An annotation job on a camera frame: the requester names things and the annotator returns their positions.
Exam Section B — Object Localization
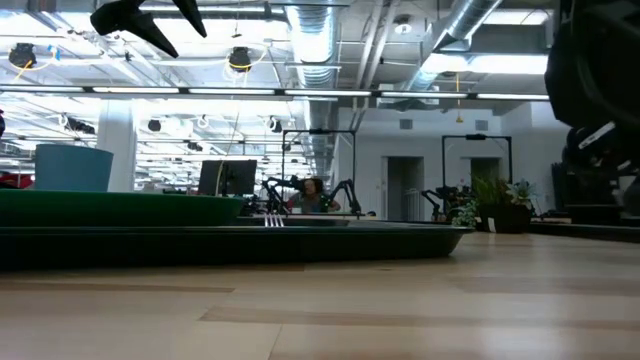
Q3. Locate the blue cup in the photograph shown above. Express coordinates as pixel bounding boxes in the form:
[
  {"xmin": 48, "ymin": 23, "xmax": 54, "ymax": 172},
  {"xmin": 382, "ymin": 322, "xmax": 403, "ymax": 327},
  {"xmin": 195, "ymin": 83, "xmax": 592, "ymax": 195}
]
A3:
[{"xmin": 33, "ymin": 143, "xmax": 115, "ymax": 193}]

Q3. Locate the long ceiling light bar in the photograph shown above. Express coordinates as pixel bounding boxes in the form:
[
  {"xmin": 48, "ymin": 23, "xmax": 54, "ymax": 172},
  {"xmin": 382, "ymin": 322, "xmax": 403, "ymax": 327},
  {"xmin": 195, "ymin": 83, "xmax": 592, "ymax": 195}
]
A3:
[{"xmin": 0, "ymin": 84, "xmax": 551, "ymax": 102}]

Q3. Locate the potted succulent plant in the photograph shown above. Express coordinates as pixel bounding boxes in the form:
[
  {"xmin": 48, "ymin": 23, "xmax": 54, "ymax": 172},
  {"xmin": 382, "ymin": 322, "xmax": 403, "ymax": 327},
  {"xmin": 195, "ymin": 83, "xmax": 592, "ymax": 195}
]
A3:
[{"xmin": 449, "ymin": 175, "xmax": 540, "ymax": 235}]

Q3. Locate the black table frame rail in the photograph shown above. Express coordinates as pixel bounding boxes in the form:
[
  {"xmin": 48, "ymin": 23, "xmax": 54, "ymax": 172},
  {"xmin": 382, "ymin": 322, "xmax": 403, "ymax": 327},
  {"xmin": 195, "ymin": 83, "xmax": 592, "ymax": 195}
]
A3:
[{"xmin": 528, "ymin": 221, "xmax": 640, "ymax": 245}]

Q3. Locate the silver ventilation duct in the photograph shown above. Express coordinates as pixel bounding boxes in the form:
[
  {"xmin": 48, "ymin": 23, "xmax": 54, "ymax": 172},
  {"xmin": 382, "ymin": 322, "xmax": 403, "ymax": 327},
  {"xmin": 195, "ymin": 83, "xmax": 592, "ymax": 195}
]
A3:
[{"xmin": 284, "ymin": 0, "xmax": 351, "ymax": 174}]

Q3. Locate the red object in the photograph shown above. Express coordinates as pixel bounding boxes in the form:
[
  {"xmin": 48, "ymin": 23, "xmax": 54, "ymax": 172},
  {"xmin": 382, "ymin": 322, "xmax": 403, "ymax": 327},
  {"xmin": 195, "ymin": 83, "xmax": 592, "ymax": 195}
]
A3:
[{"xmin": 0, "ymin": 171, "xmax": 35, "ymax": 191}]

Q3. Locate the black computer monitor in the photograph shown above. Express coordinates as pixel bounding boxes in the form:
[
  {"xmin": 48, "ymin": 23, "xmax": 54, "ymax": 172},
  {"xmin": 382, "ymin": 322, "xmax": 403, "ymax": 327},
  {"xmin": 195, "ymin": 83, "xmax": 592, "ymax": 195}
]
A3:
[{"xmin": 197, "ymin": 159, "xmax": 259, "ymax": 197}]

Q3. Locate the person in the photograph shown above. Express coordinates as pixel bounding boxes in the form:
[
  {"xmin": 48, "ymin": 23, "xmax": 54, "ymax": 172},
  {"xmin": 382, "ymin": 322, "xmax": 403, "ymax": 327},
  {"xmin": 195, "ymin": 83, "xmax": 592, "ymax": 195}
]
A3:
[{"xmin": 286, "ymin": 177, "xmax": 343, "ymax": 215}]

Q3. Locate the dark teal tray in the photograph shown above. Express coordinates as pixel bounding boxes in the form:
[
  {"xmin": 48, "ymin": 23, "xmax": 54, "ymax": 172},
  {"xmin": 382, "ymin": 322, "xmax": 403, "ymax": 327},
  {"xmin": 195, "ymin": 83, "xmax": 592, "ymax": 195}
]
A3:
[{"xmin": 0, "ymin": 219, "xmax": 475, "ymax": 269}]

